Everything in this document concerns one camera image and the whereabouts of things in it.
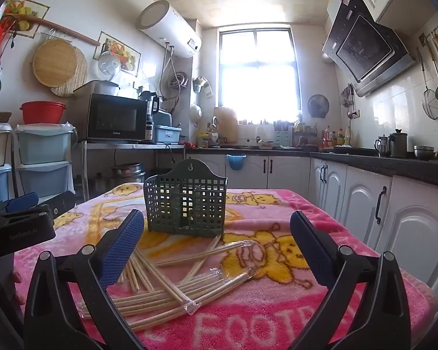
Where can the black microwave oven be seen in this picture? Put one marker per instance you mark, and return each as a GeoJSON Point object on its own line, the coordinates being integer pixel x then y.
{"type": "Point", "coordinates": [113, 118]}

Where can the green plastic utensil basket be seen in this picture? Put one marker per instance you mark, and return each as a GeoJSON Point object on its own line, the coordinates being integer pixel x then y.
{"type": "Point", "coordinates": [204, 204]}

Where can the wooden chopsticks group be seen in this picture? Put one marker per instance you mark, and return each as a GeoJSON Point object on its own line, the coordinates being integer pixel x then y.
{"type": "Point", "coordinates": [160, 295]}

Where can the white wall outlet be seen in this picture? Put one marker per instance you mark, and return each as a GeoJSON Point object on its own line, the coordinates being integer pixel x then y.
{"type": "Point", "coordinates": [354, 114]}

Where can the black stone countertop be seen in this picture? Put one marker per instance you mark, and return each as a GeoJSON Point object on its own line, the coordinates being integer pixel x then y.
{"type": "Point", "coordinates": [405, 169]}

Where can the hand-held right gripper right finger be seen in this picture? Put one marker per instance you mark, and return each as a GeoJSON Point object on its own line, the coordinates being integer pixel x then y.
{"type": "Point", "coordinates": [310, 248]}

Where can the dark metal spice rack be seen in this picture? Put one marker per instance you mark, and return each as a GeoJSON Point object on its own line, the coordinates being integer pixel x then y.
{"type": "Point", "coordinates": [304, 136]}

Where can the black cooktop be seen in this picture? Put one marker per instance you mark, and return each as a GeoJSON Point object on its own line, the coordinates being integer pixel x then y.
{"type": "Point", "coordinates": [354, 150]}

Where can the round bamboo board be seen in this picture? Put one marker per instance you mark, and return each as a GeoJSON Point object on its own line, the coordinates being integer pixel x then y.
{"type": "Point", "coordinates": [54, 62]}

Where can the grey blue dish tub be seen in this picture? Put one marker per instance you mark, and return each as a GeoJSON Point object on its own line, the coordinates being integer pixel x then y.
{"type": "Point", "coordinates": [168, 134]}

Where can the large steel stockpot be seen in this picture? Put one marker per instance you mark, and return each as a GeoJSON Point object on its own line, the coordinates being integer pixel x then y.
{"type": "Point", "coordinates": [127, 175]}

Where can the row of condiment bottles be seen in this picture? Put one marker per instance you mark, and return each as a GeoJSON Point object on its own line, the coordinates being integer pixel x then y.
{"type": "Point", "coordinates": [337, 138]}

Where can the round woven straw mat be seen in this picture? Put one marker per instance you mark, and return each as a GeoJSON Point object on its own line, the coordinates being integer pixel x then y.
{"type": "Point", "coordinates": [81, 76]}

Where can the dark lidded pot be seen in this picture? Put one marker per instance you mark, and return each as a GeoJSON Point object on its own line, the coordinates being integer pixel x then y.
{"type": "Point", "coordinates": [398, 145]}

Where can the kitchen window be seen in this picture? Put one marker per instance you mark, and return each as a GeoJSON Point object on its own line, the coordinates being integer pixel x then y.
{"type": "Point", "coordinates": [259, 80]}

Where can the wall mounted utensil holder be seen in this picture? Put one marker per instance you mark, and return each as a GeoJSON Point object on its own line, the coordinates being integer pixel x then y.
{"type": "Point", "coordinates": [200, 85]}

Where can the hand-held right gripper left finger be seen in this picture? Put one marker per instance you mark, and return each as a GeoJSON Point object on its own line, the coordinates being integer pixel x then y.
{"type": "Point", "coordinates": [122, 248]}

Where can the round grey wall fan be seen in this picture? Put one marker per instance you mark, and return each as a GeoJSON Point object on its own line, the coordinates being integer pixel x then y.
{"type": "Point", "coordinates": [317, 105]}

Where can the long wooden rolling pin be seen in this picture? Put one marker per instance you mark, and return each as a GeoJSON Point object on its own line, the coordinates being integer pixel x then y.
{"type": "Point", "coordinates": [73, 34]}

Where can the glass pot lid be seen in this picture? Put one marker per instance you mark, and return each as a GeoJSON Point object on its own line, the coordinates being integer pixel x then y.
{"type": "Point", "coordinates": [108, 66]}

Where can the pink bear printed blanket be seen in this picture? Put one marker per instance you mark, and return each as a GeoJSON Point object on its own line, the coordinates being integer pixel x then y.
{"type": "Point", "coordinates": [277, 299]}

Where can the glass french press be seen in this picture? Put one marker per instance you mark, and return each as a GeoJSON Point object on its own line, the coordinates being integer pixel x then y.
{"type": "Point", "coordinates": [382, 146]}

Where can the stainless steel bowl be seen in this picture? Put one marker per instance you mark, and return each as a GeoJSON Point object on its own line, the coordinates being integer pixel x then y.
{"type": "Point", "coordinates": [423, 152]}

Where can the blue hanging bin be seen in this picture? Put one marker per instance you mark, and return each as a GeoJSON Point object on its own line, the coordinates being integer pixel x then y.
{"type": "Point", "coordinates": [236, 162]}

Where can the stainless steel shelf table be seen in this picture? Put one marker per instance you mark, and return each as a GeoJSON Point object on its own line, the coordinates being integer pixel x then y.
{"type": "Point", "coordinates": [131, 145]}

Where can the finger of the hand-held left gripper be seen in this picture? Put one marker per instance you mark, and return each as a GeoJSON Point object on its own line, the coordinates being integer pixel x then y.
{"type": "Point", "coordinates": [64, 202]}
{"type": "Point", "coordinates": [22, 201]}

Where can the beige cutting board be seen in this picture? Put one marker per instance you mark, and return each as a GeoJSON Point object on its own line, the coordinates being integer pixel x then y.
{"type": "Point", "coordinates": [228, 125]}

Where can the white kitchen base cabinets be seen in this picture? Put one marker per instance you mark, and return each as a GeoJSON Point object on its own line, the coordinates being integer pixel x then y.
{"type": "Point", "coordinates": [357, 197]}

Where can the fruit print wall tile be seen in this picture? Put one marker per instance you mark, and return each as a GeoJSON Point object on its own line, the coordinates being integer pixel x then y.
{"type": "Point", "coordinates": [126, 53]}
{"type": "Point", "coordinates": [29, 9]}

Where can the patterned ceramic bowl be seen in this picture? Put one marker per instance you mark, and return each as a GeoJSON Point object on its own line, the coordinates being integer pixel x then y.
{"type": "Point", "coordinates": [265, 145]}

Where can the black blender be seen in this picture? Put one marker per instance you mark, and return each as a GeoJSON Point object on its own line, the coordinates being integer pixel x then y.
{"type": "Point", "coordinates": [151, 104]}

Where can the white hanging colander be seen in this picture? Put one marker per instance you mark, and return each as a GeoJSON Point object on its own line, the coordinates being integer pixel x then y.
{"type": "Point", "coordinates": [196, 113]}

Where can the red plastic basin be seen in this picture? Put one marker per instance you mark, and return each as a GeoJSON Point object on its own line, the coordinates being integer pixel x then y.
{"type": "Point", "coordinates": [43, 113]}

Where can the hanging dark utensils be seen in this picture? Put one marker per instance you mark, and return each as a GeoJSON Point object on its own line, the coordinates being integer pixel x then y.
{"type": "Point", "coordinates": [348, 98]}

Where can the black glass range hood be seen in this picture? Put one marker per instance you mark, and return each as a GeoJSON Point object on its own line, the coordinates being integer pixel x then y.
{"type": "Point", "coordinates": [368, 43]}

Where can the white cylindrical water heater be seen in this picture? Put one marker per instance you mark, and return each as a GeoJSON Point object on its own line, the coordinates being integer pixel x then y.
{"type": "Point", "coordinates": [168, 29]}

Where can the small steel pot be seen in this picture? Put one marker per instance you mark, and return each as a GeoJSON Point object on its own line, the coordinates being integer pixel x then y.
{"type": "Point", "coordinates": [100, 183]}

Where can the grey blue box appliance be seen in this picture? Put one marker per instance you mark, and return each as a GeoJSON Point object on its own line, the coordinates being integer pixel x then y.
{"type": "Point", "coordinates": [164, 117]}

